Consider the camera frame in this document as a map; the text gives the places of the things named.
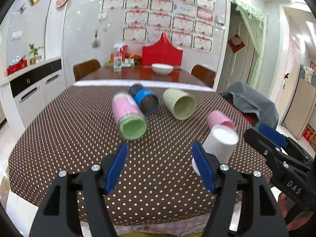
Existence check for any white paper cup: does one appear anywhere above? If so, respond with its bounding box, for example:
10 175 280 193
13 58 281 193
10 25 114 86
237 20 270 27
197 125 239 164

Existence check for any pink plastic cup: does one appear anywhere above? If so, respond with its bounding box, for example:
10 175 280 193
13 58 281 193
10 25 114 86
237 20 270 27
207 111 236 130

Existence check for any beige green cup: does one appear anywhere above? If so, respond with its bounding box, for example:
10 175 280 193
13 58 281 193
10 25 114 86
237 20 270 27
162 89 197 121

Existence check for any person's right hand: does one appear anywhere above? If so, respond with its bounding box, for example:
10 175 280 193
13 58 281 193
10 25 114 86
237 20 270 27
277 193 313 231

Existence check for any pink green lidded jar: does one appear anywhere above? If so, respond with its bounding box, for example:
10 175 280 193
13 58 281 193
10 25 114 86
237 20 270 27
112 93 147 141

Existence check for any brown polka dot tablecloth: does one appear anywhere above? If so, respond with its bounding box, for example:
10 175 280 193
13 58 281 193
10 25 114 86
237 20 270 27
7 85 275 226

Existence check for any grey jacket on chair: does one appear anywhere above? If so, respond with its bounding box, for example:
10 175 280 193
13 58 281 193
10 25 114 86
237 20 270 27
220 81 279 130

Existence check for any blue black can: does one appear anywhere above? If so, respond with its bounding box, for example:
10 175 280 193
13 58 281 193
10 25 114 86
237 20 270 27
129 84 159 115

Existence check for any right wooden chair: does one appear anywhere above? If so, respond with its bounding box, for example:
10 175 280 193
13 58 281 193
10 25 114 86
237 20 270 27
191 65 216 87

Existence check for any wooden chair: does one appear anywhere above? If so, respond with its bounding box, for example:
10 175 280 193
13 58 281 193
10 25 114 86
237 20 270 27
73 59 101 81
191 65 216 87

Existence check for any green flat box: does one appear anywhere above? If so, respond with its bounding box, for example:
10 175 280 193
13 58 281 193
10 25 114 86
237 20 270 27
104 59 136 68

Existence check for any left wooden chair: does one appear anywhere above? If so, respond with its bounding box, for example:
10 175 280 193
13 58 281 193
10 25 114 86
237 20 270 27
73 59 101 81

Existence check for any white ceramic bowl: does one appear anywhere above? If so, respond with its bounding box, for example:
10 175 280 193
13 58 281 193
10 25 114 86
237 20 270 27
151 63 174 76

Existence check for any red door decoration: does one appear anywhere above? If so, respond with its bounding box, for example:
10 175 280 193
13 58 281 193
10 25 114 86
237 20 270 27
228 34 245 54

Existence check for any clear spray bottle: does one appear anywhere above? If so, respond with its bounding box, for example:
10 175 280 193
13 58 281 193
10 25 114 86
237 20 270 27
113 43 124 72

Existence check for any small red box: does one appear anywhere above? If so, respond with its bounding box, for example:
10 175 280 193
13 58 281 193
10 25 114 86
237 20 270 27
120 44 127 62

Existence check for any white black sideboard cabinet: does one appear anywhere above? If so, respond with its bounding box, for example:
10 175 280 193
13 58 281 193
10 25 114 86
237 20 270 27
1 56 66 134

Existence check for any green curtain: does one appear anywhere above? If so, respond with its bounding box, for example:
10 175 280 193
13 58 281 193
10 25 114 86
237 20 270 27
230 0 267 89

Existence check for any red gift bag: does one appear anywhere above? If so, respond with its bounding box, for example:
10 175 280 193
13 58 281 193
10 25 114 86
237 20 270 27
141 32 183 67

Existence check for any small potted plant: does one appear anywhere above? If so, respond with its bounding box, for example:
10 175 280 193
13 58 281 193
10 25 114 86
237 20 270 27
28 44 44 65

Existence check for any red box on sideboard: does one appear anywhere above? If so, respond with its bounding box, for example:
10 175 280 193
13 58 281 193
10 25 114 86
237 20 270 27
7 56 27 76

